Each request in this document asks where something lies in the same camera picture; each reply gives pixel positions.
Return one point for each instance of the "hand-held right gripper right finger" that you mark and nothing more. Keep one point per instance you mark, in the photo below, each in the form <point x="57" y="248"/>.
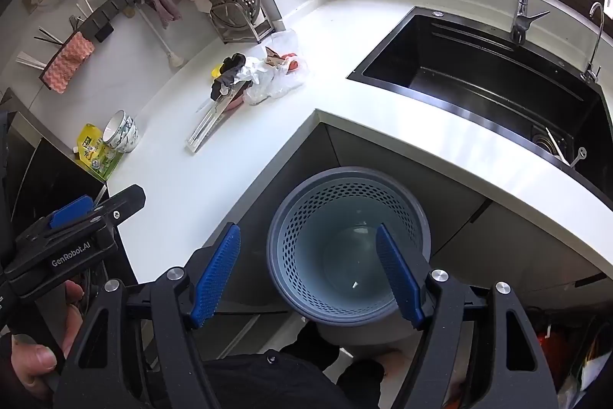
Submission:
<point x="400" y="279"/>

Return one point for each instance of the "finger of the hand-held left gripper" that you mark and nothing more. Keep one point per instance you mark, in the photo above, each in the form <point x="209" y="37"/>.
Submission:
<point x="72" y="210"/>
<point x="125" y="199"/>

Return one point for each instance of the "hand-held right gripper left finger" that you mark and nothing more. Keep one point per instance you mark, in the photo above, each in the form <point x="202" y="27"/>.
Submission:
<point x="215" y="279"/>

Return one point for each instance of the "grey perforated trash bin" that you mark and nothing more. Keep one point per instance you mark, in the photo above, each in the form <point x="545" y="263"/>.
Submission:
<point x="297" y="255"/>

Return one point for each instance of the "clear plastic bag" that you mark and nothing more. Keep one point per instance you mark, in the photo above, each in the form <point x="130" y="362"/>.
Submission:
<point x="282" y="83"/>

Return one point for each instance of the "person's left hand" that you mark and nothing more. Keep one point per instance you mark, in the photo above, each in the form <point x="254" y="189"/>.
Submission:
<point x="36" y="356"/>

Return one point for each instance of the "black glass cooktop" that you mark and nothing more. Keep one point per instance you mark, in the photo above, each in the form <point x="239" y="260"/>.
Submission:
<point x="48" y="179"/>

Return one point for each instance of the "yellow green packet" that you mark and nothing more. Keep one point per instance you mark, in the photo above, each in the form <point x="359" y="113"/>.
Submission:
<point x="93" y="152"/>

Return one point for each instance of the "white patterned bowl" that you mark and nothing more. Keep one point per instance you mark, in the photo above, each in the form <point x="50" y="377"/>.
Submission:
<point x="122" y="136"/>

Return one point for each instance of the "grey kitchen cabinet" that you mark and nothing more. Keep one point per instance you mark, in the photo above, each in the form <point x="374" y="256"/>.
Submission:
<point x="479" y="236"/>

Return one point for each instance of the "clear plastic package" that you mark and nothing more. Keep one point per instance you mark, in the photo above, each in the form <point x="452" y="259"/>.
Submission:
<point x="210" y="121"/>

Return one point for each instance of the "person's dark clothing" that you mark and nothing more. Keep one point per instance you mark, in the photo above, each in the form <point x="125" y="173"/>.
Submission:
<point x="287" y="380"/>

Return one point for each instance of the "pink wavy sponge cloth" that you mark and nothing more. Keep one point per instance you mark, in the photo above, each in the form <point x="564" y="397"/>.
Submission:
<point x="67" y="61"/>

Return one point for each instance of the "yellow plastic dish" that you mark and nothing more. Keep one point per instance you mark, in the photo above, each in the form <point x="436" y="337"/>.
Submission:
<point x="216" y="72"/>

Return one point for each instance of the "black cloth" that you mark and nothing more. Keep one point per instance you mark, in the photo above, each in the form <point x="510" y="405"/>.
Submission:
<point x="230" y="71"/>

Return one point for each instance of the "white crumpled paper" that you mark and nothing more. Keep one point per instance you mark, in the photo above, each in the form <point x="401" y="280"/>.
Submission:
<point x="251" y="71"/>

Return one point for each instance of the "purple hanging cloth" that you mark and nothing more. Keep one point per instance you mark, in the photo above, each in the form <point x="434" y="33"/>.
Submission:
<point x="160" y="1"/>

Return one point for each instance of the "steel dish rack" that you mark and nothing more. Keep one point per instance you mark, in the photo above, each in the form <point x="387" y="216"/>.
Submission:
<point x="261" y="33"/>

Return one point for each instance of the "black kitchen sink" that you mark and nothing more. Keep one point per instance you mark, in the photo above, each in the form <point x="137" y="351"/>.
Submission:
<point x="469" y="73"/>

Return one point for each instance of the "thin chrome water tap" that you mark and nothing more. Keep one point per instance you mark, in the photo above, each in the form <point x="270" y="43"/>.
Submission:
<point x="590" y="72"/>

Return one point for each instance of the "dark wall hook rail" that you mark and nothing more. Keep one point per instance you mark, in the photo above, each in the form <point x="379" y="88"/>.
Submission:
<point x="115" y="2"/>

